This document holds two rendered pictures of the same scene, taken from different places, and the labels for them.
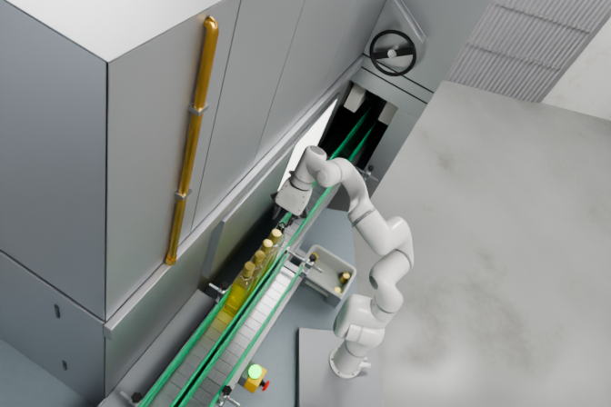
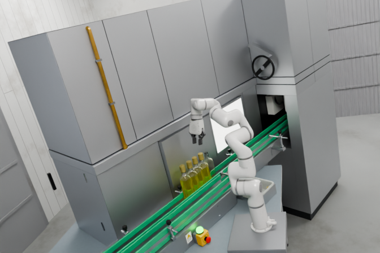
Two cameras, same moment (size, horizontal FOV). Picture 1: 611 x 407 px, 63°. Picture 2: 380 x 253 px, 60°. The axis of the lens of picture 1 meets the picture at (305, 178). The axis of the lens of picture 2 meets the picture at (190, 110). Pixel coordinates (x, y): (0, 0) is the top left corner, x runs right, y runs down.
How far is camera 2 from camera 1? 138 cm
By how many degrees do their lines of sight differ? 41
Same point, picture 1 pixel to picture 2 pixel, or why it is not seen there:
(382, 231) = (221, 113)
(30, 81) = (43, 57)
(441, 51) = (283, 53)
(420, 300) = not seen: outside the picture
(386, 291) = (230, 142)
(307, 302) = (245, 206)
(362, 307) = (233, 164)
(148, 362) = not seen: hidden behind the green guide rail
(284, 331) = (228, 219)
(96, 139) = (55, 62)
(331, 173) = (197, 101)
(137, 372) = not seen: hidden behind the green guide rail
